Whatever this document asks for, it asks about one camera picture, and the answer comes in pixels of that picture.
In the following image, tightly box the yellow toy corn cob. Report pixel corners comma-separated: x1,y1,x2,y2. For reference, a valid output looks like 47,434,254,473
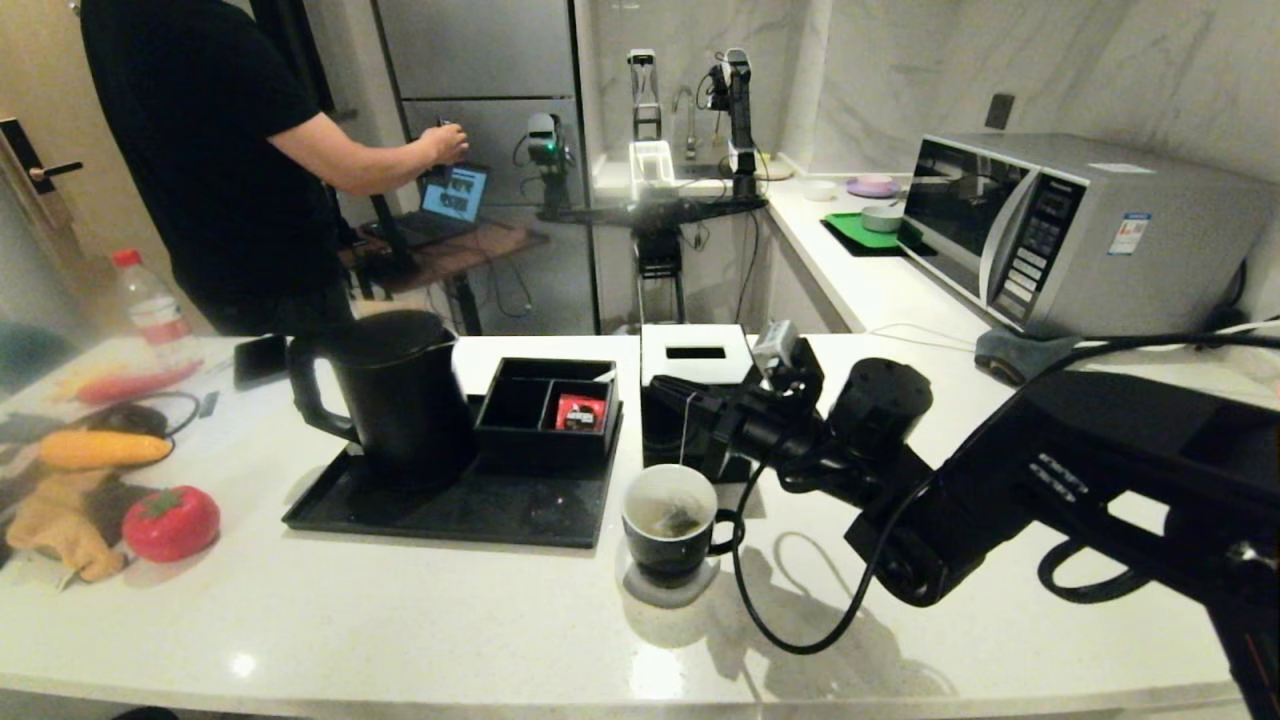
40,431,176,473

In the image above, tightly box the black rectangular serving tray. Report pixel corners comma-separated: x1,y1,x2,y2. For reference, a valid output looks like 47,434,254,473
282,400,623,549

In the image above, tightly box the red sachet packet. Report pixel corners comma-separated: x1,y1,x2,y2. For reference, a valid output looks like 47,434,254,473
556,394,607,433

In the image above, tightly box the black looped cable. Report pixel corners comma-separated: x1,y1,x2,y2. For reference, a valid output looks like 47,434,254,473
85,393,204,441

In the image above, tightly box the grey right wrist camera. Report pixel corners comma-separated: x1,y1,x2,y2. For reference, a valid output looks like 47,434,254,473
752,320,803,377

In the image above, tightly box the thin white cable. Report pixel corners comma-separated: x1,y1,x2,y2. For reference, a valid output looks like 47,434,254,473
862,320,991,351

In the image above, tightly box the black compartment organizer box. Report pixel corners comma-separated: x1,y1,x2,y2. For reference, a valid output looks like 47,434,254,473
474,357,621,471

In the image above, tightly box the white dish rack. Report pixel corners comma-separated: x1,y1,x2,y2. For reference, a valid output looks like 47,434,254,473
628,140,678,199

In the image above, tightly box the white round coaster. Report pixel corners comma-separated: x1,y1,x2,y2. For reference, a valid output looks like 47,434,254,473
614,540,721,609

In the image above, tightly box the black door handle lock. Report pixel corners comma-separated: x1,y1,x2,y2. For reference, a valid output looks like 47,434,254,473
0,118,86,196

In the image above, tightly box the chrome kitchen faucet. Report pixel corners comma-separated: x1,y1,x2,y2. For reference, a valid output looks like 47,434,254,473
670,85,698,161

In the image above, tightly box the grey steel refrigerator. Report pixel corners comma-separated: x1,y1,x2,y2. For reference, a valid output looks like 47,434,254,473
370,0,601,335

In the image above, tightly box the open laptop blue screen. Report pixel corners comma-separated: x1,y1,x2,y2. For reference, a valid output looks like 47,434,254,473
360,163,491,249

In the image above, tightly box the clear bottle red cap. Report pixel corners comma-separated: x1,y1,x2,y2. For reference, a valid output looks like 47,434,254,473
110,248,196,346

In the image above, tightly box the tall black metal stand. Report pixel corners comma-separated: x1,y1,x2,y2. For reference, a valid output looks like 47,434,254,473
626,47,663,141

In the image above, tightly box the red toy tomato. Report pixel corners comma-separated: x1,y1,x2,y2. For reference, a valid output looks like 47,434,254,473
122,486,221,564

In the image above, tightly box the black electric kettle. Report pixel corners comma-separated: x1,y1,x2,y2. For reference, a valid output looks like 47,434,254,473
287,310,477,491

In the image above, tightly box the black smartphone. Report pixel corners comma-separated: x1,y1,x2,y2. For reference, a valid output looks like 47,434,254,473
232,335,291,391

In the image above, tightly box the black teleoperation platform stand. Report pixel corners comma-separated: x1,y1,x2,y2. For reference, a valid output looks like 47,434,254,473
545,195,771,324

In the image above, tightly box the red toy chili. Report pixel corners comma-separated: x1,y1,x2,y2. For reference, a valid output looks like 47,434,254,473
78,362,206,407

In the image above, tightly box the beige wooden door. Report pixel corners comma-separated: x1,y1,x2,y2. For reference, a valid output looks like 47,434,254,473
0,0,171,301

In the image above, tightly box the dark grey folded cloth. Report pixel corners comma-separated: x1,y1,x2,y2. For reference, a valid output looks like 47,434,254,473
972,326,1081,387

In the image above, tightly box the black mug white inside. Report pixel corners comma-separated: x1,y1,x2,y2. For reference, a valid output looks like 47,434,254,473
620,463,746,589

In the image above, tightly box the person in black shirt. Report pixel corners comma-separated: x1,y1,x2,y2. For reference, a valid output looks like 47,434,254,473
80,0,471,336

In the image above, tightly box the black tissue box white lid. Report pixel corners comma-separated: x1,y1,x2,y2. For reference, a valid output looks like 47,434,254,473
639,322,762,484

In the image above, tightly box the grey tea bag teal tag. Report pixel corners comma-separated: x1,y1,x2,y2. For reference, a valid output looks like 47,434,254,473
650,392,707,541

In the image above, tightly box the silver microwave oven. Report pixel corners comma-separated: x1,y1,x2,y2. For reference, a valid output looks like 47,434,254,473
897,130,1277,339

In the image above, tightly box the green tray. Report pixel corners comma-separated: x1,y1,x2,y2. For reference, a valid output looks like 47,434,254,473
820,210,926,257

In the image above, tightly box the brown wooden stool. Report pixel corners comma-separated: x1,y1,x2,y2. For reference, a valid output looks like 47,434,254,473
340,223,549,336

